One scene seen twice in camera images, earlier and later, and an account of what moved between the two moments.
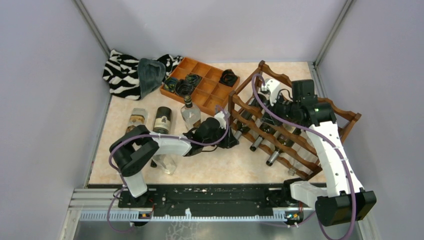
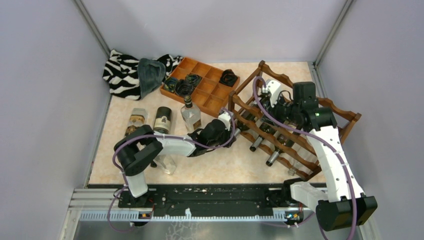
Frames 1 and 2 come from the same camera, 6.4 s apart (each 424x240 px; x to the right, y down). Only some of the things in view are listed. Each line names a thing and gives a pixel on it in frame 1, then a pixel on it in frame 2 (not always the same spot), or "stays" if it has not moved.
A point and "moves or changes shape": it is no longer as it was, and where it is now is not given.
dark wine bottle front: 266,128 stays
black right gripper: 268,117 → 272,111
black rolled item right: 228,77 stays
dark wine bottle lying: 162,120 stays
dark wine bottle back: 242,126 moves or changes shape
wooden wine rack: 285,141 stays
